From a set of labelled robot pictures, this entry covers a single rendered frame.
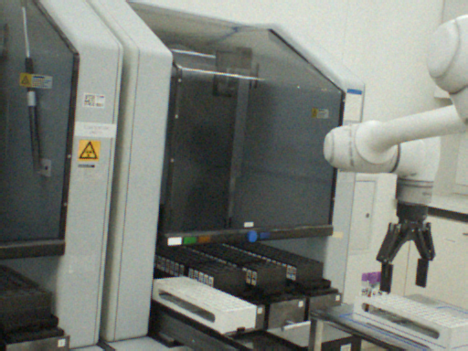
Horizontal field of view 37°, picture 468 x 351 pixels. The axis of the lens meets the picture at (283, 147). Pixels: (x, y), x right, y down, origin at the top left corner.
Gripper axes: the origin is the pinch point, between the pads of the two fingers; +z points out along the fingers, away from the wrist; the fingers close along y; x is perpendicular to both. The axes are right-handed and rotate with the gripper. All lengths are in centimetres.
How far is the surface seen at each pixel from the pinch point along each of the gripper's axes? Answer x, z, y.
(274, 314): 32.2, 15.5, -12.6
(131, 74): 40, -44, -57
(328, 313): 16.3, 10.9, -8.3
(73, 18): 49, -56, -69
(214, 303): 21.7, 6.4, -40.9
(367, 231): 158, 25, 165
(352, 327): 5.3, 11.0, -11.0
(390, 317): 1.5, 8.5, -1.7
